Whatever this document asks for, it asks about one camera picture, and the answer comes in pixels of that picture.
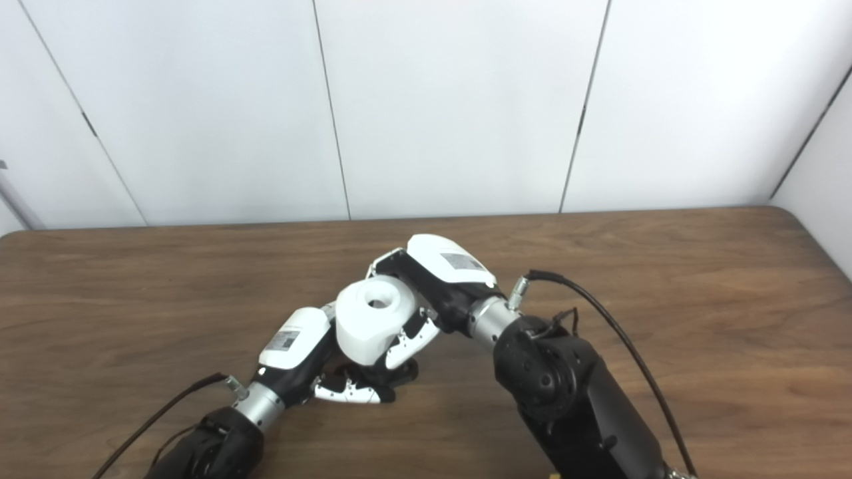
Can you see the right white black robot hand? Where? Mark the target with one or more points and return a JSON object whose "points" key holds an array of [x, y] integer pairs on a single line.
{"points": [[446, 266]]}

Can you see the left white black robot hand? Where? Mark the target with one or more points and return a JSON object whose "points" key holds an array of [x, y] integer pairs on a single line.
{"points": [[293, 342]]}

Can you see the round white piece with holes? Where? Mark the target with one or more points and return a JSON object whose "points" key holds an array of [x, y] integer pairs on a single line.
{"points": [[366, 329]]}

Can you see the black flanged holder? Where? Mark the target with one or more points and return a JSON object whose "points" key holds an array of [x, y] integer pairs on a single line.
{"points": [[406, 372]]}

